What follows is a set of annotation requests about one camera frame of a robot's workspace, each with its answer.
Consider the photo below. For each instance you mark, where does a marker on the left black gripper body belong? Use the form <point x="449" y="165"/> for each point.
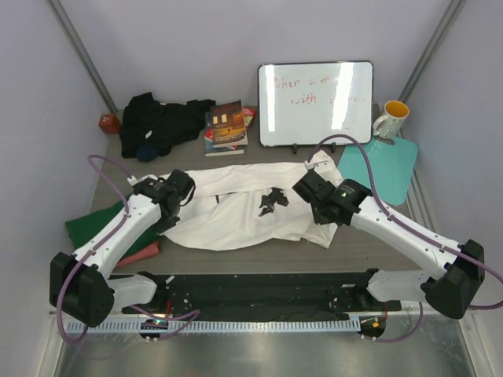
<point x="169" y="221"/>

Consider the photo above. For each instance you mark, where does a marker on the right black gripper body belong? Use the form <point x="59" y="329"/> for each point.
<point x="318" y="217"/>

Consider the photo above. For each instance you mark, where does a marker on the white t-shirt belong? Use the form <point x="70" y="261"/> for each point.
<point x="243" y="205"/>

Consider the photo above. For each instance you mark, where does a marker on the brown Edward Tulane book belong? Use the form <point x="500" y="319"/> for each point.
<point x="227" y="125"/>

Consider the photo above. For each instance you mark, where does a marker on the red Treehouse book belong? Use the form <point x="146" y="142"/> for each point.
<point x="249" y="115"/>

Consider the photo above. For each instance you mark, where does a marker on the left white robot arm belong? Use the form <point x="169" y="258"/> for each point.
<point x="80" y="283"/>

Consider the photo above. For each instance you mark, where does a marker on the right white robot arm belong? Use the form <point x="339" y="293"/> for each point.
<point x="450" y="273"/>

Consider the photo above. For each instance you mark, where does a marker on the dark blue cloth ball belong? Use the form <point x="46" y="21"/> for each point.
<point x="147" y="153"/>

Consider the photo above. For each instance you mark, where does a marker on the black t-shirt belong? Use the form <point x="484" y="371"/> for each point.
<point x="147" y="121"/>

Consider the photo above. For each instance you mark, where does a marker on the folded pink t-shirt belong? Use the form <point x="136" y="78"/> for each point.
<point x="150" y="251"/>

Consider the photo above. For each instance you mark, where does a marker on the teal cutting board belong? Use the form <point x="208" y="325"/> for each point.
<point x="392" y="166"/>

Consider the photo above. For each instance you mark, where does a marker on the red cube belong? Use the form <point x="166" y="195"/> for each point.
<point x="109" y="123"/>

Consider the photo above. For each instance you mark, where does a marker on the white mug yellow inside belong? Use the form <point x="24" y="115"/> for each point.
<point x="391" y="121"/>

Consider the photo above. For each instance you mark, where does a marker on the white whiteboard with writing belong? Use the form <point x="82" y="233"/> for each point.
<point x="302" y="104"/>

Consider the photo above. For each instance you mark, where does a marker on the folded green t-shirt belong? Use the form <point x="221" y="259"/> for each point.
<point x="82" y="230"/>

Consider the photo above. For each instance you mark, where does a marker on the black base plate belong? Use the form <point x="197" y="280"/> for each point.
<point x="279" y="297"/>

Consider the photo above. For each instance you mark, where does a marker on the slotted cable duct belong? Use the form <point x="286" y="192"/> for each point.
<point x="145" y="325"/>

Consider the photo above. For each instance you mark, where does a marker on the left aluminium frame post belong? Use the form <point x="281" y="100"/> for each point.
<point x="81" y="52"/>

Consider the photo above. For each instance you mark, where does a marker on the aluminium frame post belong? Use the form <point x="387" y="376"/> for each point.
<point x="441" y="30"/>
<point x="81" y="52"/>

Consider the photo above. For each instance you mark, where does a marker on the right aluminium frame post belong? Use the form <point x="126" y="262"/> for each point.
<point x="441" y="30"/>

